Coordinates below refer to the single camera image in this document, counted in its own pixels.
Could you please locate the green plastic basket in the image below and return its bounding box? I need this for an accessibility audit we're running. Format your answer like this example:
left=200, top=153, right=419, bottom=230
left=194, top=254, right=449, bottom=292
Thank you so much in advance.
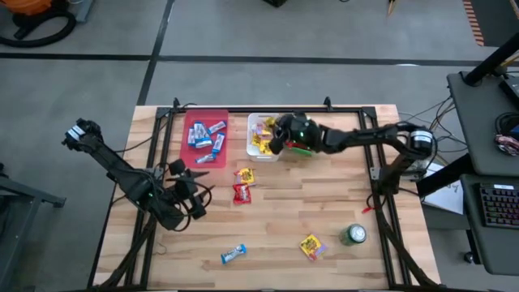
left=285, top=144, right=315, bottom=158

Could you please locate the pink patterned pouch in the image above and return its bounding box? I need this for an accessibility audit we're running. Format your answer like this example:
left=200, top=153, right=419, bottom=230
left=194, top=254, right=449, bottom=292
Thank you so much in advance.
left=494, top=135, right=519, bottom=157

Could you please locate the white paper sheet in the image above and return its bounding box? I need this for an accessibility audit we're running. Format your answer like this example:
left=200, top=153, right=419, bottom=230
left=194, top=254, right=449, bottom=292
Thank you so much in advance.
left=421, top=178, right=466, bottom=216

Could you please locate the orange shop vacuum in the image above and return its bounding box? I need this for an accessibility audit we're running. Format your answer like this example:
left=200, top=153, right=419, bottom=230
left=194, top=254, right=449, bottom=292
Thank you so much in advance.
left=11, top=0, right=70, bottom=40

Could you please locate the green drink can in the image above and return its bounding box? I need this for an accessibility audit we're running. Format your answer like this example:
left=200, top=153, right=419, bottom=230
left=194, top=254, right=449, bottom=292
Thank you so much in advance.
left=339, top=222, right=368, bottom=247

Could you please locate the large grey desk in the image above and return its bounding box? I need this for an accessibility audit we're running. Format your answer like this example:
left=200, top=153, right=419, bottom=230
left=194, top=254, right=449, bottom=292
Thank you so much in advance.
left=447, top=71, right=519, bottom=178

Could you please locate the white plastic bin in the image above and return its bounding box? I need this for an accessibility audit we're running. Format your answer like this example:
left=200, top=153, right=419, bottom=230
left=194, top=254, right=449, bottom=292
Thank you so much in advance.
left=246, top=112, right=284, bottom=163

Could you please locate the black flat device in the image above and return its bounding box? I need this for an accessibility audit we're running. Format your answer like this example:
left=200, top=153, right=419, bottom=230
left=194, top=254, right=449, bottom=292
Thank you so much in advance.
left=498, top=75, right=519, bottom=109

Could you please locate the black mat striped edge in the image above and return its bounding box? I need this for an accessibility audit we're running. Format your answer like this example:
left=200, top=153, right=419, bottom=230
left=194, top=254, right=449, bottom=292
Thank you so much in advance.
left=461, top=0, right=519, bottom=48

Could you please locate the black slanted pole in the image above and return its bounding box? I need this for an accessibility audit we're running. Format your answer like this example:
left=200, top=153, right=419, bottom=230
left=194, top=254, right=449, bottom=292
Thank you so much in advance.
left=461, top=32, right=519, bottom=87

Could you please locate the black vacuum hose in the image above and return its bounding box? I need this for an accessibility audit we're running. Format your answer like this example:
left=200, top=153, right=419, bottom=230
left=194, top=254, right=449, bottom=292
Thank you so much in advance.
left=0, top=10, right=78, bottom=49

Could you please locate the thin black tether cable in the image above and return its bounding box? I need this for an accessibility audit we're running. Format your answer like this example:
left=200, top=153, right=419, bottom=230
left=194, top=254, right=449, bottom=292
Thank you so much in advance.
left=115, top=120, right=169, bottom=154

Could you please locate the black aluminium rig frame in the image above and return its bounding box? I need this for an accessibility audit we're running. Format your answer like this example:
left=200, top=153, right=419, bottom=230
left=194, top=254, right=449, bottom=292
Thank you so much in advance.
left=87, top=96, right=443, bottom=292

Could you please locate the black left camera cable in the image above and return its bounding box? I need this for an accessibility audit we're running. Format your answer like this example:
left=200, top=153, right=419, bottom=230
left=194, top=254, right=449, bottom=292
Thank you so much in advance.
left=160, top=161, right=215, bottom=233

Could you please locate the pink plastic tray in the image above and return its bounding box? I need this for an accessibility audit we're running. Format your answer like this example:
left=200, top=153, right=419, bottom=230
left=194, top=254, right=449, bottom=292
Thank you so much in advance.
left=179, top=109, right=229, bottom=170

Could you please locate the dark grey cart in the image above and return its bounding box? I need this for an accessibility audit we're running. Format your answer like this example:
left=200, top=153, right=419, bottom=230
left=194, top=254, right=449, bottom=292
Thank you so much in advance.
left=0, top=161, right=66, bottom=292

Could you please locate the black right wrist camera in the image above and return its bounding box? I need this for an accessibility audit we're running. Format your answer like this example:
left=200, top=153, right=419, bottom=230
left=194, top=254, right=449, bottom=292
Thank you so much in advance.
left=277, top=114, right=295, bottom=139

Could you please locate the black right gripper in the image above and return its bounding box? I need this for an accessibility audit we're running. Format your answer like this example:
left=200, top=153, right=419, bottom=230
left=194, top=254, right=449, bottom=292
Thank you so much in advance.
left=269, top=112, right=320, bottom=156

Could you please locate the black desk leg bar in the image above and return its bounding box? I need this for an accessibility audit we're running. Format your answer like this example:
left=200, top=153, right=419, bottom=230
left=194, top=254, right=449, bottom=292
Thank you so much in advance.
left=416, top=152, right=474, bottom=198

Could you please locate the black coiled cable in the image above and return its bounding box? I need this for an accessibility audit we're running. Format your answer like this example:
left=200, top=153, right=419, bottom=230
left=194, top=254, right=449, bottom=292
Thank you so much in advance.
left=495, top=112, right=519, bottom=137

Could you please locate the black floor cable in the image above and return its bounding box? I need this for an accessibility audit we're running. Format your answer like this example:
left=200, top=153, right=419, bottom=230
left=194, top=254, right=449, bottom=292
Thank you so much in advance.
left=398, top=96, right=453, bottom=122
left=428, top=99, right=465, bottom=163

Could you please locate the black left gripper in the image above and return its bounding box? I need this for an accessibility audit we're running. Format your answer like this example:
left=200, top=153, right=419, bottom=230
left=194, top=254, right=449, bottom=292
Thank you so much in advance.
left=169, top=158, right=211, bottom=221

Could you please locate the small grey desk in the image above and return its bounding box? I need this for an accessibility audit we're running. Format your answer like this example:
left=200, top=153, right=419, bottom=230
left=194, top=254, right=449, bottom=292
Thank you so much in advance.
left=460, top=173, right=519, bottom=277

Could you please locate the black backlit keyboard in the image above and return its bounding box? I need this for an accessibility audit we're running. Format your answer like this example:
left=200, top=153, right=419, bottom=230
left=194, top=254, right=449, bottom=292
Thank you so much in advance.
left=478, top=182, right=519, bottom=229

